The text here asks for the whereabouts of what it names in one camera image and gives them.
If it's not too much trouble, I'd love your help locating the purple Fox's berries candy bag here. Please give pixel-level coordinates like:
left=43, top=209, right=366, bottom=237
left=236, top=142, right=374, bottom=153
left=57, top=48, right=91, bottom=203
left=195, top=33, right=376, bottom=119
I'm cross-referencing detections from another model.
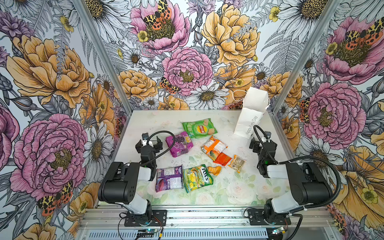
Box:
left=156, top=166, right=184, bottom=192

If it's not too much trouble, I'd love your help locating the magenta Lot 100 candy bag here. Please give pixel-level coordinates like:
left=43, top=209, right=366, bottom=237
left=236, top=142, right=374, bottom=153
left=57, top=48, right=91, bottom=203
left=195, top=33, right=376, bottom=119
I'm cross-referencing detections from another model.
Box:
left=170, top=131, right=194, bottom=158

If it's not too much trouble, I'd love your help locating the white paper bag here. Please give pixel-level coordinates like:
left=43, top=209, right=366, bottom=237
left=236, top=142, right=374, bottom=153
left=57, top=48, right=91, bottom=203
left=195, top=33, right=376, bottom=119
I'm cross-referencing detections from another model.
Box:
left=232, top=87, right=270, bottom=139

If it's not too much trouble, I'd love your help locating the green Lays chips bag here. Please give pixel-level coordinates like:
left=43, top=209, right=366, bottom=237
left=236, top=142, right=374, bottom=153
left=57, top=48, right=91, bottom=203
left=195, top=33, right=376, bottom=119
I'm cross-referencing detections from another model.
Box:
left=182, top=118, right=218, bottom=139

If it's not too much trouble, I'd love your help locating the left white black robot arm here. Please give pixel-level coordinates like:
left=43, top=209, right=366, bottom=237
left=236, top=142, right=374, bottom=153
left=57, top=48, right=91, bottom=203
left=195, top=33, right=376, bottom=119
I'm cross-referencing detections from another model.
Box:
left=98, top=133, right=163, bottom=227

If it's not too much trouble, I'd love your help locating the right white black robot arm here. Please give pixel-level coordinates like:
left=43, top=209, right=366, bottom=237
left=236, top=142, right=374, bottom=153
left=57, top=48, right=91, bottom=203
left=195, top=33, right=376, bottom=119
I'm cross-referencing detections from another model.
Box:
left=250, top=126, right=336, bottom=225

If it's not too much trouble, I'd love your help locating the orange Fox's fruits candy bag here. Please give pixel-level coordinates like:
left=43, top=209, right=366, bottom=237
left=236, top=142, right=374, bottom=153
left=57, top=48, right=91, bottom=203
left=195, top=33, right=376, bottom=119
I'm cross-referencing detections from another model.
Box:
left=201, top=136, right=228, bottom=161

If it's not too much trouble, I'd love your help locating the green Fox's spring tea bag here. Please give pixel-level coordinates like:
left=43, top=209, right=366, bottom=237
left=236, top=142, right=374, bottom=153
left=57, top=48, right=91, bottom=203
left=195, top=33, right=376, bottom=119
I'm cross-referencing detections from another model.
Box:
left=183, top=164, right=214, bottom=193

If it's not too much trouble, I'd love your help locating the small clear cracker packet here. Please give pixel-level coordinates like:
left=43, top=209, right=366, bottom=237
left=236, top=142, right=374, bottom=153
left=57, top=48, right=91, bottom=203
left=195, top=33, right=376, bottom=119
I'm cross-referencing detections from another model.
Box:
left=229, top=155, right=246, bottom=173

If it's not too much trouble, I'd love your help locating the small red snack packet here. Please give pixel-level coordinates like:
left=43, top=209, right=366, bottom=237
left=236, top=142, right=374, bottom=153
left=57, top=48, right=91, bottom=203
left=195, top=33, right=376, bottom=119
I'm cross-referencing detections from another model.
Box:
left=213, top=153, right=232, bottom=166

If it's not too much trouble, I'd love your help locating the green circuit board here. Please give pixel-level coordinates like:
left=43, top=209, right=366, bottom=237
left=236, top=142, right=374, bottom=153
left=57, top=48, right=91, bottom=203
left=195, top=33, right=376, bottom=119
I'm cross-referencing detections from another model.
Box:
left=136, top=229, right=163, bottom=240

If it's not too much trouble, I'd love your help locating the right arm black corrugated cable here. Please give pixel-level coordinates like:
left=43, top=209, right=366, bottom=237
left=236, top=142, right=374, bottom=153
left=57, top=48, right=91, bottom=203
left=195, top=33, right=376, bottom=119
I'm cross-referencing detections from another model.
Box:
left=253, top=124, right=342, bottom=240

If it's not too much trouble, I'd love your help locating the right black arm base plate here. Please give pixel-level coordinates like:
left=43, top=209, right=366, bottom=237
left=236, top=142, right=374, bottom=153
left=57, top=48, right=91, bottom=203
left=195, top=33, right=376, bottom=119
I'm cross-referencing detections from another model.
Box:
left=244, top=208, right=291, bottom=226

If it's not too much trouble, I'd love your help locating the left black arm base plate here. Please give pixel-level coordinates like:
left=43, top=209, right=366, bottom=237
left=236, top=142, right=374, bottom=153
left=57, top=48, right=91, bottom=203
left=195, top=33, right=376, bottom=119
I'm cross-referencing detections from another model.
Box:
left=124, top=210, right=168, bottom=227

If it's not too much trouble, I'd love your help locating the right aluminium corner post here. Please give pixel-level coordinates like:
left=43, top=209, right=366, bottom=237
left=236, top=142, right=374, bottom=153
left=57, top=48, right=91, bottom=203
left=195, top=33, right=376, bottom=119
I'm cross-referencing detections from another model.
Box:
left=272, top=0, right=340, bottom=114

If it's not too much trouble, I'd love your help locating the aluminium corner post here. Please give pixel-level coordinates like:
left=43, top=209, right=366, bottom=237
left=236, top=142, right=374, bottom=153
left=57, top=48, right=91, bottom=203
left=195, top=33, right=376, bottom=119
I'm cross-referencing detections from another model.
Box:
left=74, top=1, right=133, bottom=117
left=272, top=0, right=340, bottom=114

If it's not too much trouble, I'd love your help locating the aluminium frame rail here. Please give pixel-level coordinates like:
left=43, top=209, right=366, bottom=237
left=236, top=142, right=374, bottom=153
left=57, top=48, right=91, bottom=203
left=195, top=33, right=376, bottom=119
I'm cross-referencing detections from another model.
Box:
left=79, top=205, right=335, bottom=230

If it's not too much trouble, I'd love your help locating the white slotted cable duct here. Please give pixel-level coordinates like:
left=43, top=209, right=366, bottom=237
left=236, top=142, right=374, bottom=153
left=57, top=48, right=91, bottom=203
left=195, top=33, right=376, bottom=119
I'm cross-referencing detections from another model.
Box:
left=83, top=228, right=268, bottom=240

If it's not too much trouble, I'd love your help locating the left aluminium corner post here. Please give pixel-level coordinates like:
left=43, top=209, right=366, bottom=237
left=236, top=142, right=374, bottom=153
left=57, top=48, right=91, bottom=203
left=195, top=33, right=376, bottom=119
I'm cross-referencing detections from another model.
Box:
left=74, top=1, right=133, bottom=117

